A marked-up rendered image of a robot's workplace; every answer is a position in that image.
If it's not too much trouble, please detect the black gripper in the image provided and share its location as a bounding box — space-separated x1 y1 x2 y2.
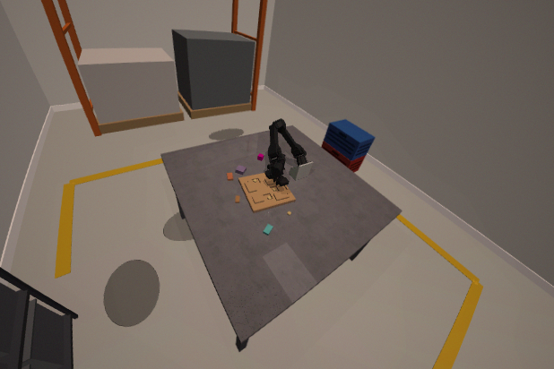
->
267 164 289 186

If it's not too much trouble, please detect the teal rectangular block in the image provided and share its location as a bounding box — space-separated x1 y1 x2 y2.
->
263 224 273 235

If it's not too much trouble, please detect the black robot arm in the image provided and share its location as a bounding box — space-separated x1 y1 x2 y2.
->
265 118 308 179

